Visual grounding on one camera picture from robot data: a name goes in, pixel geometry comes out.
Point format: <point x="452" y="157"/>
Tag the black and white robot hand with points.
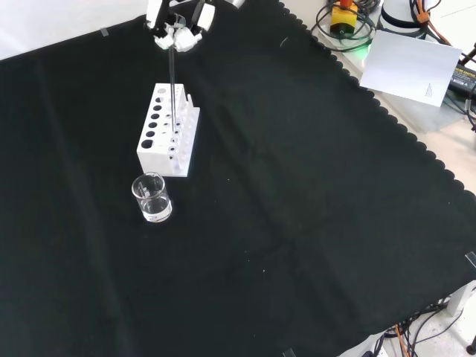
<point x="182" y="37"/>

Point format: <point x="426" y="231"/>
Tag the white test tube rack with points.
<point x="156" y="156"/>

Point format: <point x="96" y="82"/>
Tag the small clear glass beaker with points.
<point x="152" y="204"/>

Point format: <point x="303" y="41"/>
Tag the clear tape piece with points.
<point x="289" y="353"/>
<point x="471" y="259"/>
<point x="105" y="32"/>

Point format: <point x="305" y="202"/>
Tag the yellow stop button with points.
<point x="344" y="16"/>

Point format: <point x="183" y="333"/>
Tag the black bench cloth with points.
<point x="297" y="186"/>

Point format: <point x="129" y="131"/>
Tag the pale board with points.
<point x="409" y="67"/>

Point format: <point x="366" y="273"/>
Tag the black power adapter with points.
<point x="465" y="78"/>

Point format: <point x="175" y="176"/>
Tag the white table leg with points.
<point x="461" y="299"/>

